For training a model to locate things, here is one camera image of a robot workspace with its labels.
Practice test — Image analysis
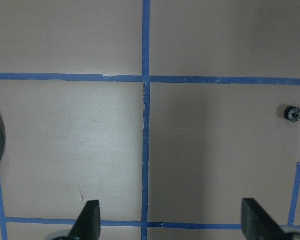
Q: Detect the black bearing gear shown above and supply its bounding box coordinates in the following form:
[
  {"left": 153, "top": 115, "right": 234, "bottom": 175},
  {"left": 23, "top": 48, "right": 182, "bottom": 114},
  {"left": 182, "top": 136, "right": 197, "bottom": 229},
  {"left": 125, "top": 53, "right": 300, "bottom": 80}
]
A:
[{"left": 283, "top": 106, "right": 300, "bottom": 123}]

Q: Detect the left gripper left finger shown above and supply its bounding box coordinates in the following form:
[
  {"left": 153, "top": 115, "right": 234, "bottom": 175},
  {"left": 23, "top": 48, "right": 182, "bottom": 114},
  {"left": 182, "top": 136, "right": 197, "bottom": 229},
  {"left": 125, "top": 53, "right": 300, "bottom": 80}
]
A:
[{"left": 68, "top": 200, "right": 101, "bottom": 240}]

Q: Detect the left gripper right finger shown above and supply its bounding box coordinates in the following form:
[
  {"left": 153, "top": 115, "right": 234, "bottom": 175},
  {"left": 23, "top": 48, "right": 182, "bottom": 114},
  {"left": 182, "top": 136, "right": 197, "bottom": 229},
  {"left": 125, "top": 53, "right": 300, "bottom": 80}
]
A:
[{"left": 241, "top": 198, "right": 300, "bottom": 240}]

